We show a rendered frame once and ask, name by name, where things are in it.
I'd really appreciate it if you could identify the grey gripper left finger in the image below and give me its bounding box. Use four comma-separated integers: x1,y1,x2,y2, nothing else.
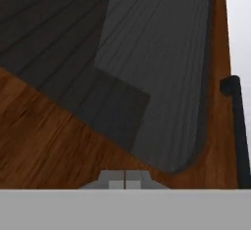
79,169,126,190

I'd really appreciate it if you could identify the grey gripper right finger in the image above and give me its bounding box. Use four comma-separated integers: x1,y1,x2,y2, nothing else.
125,169,171,190

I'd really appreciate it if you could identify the black cabinet door handle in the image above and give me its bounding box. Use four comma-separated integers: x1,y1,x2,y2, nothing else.
219,74,251,190

